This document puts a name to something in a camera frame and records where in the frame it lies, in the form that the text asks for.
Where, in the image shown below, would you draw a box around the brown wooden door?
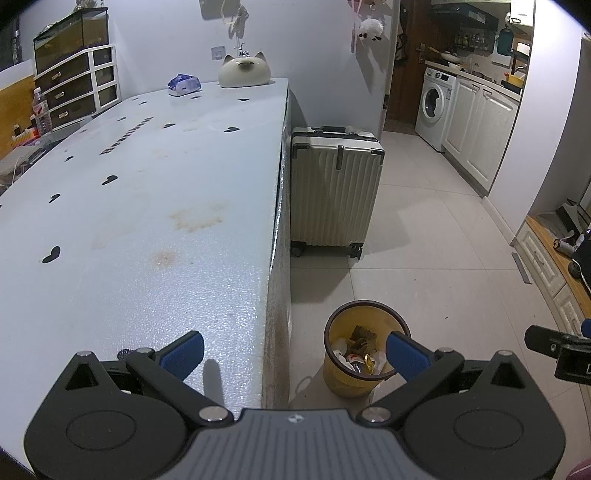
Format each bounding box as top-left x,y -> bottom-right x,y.
385,0 -> 432,134

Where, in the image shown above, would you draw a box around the blue tissue pack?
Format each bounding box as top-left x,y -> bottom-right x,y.
167,73 -> 202,97

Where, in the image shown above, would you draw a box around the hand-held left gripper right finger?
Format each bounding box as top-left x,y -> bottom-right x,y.
356,331 -> 529,424

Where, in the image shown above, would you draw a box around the yellow bin with brown rim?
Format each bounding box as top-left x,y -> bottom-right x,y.
323,300 -> 411,398

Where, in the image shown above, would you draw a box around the white plush sheep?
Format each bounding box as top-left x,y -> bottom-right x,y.
359,17 -> 385,41

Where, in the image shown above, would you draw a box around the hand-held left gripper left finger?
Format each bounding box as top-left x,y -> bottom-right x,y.
62,331 -> 236,424

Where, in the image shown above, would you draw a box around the white covered table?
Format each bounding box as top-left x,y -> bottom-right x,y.
0,78 -> 293,476

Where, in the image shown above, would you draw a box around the grey metal floor strip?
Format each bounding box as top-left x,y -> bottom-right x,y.
512,251 -> 533,284

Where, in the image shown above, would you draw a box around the dark bag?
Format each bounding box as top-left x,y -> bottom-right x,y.
570,226 -> 591,296

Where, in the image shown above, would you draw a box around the white washing machine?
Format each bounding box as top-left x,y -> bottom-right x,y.
414,67 -> 458,152

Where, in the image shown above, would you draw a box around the glass fish tank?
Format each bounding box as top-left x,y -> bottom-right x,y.
33,7 -> 110,75

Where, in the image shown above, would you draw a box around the white drawer unit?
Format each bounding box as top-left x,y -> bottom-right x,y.
34,45 -> 122,130

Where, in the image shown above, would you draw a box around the white kitchen base cabinets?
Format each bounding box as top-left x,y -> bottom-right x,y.
442,76 -> 520,192

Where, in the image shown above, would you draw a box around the cream cat-shaped ornament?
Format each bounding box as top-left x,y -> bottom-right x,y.
218,52 -> 271,88

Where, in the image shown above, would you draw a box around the cream ribbed suitcase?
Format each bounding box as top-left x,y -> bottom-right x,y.
290,126 -> 385,259

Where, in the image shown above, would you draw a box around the brown snack wrapper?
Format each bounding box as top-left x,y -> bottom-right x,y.
351,325 -> 382,352

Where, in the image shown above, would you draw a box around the clear water bottle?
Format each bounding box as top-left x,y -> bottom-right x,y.
31,88 -> 51,134

